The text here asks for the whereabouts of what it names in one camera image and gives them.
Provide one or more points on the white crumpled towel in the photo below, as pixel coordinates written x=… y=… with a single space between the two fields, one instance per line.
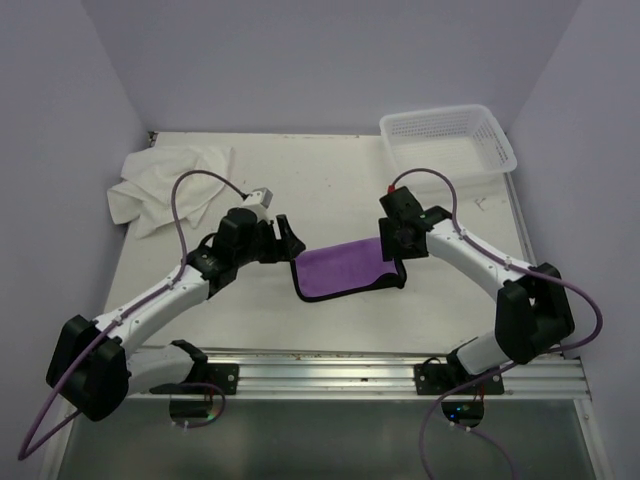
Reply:
x=147 y=179

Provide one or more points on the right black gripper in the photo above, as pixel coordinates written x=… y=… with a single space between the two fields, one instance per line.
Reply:
x=390 y=250

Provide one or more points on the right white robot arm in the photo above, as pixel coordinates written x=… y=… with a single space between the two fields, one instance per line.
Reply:
x=532 y=309

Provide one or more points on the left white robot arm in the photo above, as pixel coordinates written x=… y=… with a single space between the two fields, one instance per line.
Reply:
x=97 y=363

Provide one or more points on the aluminium mounting rail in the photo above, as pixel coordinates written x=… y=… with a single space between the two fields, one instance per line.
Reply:
x=277 y=375

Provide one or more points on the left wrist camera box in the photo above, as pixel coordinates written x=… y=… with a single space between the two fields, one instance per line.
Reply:
x=258 y=202

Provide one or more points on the white perforated plastic basket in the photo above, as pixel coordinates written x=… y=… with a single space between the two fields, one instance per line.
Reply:
x=466 y=143

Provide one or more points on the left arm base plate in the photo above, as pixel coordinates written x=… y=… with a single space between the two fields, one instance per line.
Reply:
x=224 y=376

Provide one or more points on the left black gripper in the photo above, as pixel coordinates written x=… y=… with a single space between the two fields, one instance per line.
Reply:
x=291 y=245

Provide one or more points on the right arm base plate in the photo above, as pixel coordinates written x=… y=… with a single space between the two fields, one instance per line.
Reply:
x=435 y=377

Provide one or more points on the purple microfiber towel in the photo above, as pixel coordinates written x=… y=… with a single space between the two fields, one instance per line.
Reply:
x=345 y=269

